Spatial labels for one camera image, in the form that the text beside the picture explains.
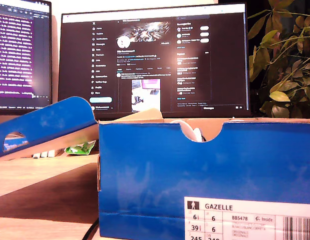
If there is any blue shoebox with hinged lid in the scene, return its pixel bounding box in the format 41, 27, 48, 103
0, 96, 310, 240

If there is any green leafy houseplant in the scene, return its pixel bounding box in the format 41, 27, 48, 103
247, 0, 310, 119

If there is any black monitor with purple text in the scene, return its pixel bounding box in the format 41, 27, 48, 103
0, 0, 53, 116

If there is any wide black computer monitor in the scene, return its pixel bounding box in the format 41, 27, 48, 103
57, 2, 252, 121

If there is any black cable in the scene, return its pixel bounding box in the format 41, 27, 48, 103
82, 217, 100, 240

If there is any green snack bag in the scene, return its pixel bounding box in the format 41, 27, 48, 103
64, 139, 97, 156

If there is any white shoe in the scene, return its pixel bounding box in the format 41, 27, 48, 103
169, 119, 203, 143

